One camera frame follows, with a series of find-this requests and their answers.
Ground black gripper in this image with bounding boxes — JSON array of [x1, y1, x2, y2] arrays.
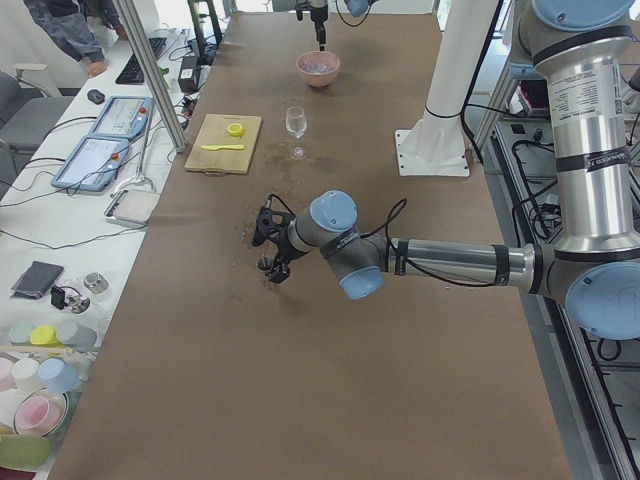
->
[[252, 202, 300, 284], [295, 0, 329, 51]]

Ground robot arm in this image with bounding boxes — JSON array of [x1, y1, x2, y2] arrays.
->
[[294, 0, 374, 51], [252, 1, 639, 340]]

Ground pink bowl of ice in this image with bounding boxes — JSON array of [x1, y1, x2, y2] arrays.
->
[[296, 51, 341, 88]]

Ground clear wine glass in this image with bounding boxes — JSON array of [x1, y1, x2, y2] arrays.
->
[[285, 106, 308, 160]]

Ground yellow plastic knife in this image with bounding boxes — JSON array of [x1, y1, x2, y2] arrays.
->
[[200, 144, 245, 151]]

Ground yellow lemon slice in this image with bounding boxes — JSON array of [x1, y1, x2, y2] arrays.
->
[[227, 122, 245, 138]]

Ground bamboo cutting board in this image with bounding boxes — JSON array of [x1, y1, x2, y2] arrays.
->
[[184, 114, 262, 175]]

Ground blue teach pendant far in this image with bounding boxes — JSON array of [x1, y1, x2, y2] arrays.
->
[[90, 96, 154, 140]]

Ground blue teach pendant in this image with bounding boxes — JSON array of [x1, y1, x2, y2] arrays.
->
[[51, 135, 130, 193], [90, 96, 154, 140]]

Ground steel cylinder weight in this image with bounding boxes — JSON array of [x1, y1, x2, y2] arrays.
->
[[83, 272, 109, 295]]

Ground blue teach pendant near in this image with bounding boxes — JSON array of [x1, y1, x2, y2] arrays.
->
[[51, 135, 130, 193]]

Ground black keyboard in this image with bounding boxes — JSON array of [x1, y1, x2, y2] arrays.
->
[[114, 36, 169, 85]]

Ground black computer mouse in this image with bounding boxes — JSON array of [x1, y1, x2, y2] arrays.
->
[[86, 89, 106, 105]]

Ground grey folded cloth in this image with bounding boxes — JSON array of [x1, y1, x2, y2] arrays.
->
[[12, 261, 64, 299]]

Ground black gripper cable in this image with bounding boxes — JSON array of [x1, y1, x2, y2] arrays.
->
[[267, 193, 409, 241]]

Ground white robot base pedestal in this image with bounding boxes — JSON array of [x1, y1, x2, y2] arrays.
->
[[395, 0, 502, 177]]

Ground aluminium frame post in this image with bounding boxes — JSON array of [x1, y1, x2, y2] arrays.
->
[[114, 0, 187, 153]]

